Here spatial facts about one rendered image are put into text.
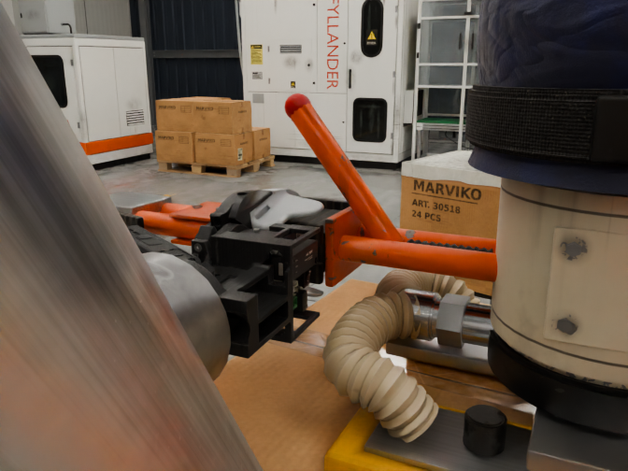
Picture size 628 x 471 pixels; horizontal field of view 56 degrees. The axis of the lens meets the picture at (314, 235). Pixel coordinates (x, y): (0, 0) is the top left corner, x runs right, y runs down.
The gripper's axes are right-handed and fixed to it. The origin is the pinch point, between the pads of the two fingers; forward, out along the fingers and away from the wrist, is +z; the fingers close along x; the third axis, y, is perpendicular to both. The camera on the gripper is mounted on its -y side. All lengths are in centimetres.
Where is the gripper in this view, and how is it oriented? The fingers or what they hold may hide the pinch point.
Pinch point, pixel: (284, 234)
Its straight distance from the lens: 54.7
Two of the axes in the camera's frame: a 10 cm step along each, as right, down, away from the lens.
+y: 9.2, 1.1, -3.8
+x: 0.0, -9.6, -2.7
